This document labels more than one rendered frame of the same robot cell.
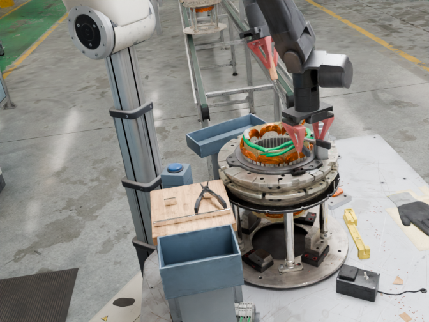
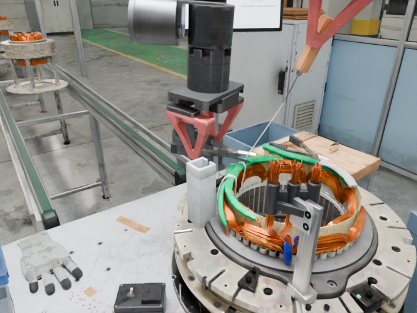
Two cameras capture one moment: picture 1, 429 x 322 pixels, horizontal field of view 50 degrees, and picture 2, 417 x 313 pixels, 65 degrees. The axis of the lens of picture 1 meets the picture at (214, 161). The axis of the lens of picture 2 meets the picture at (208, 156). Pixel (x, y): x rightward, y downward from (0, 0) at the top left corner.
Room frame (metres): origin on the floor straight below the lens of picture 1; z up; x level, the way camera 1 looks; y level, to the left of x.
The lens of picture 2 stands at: (1.34, -0.46, 1.38)
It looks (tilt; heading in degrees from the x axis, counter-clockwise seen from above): 26 degrees down; 148
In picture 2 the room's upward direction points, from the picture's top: straight up
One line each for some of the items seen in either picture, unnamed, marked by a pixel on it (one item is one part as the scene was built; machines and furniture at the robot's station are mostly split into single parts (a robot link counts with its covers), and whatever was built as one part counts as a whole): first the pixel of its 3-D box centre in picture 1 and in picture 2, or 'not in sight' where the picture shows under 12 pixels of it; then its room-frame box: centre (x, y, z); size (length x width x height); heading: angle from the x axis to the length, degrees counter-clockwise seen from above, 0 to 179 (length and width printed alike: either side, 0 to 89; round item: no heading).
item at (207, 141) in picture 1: (230, 167); not in sight; (1.35, -0.05, 0.92); 0.25 x 0.11 x 0.28; 114
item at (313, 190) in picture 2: not in sight; (293, 197); (1.17, -0.26, 1.21); 0.04 x 0.04 x 0.03; 8
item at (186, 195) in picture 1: (190, 209); (313, 159); (0.93, 0.07, 1.05); 0.20 x 0.19 x 0.02; 5
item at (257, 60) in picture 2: not in sight; (265, 84); (-0.97, 1.66, 0.60); 1.02 x 0.55 x 1.20; 2
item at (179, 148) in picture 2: (323, 144); (183, 149); (0.95, -0.26, 1.17); 0.04 x 0.01 x 0.02; 38
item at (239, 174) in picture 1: (276, 154); (286, 220); (1.08, -0.17, 1.09); 0.32 x 0.32 x 0.01
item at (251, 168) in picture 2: not in sight; (251, 176); (1.01, -0.17, 1.12); 0.06 x 0.02 x 0.04; 98
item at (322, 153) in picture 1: (321, 142); (201, 193); (1.03, -0.27, 1.14); 0.03 x 0.03 x 0.09; 8
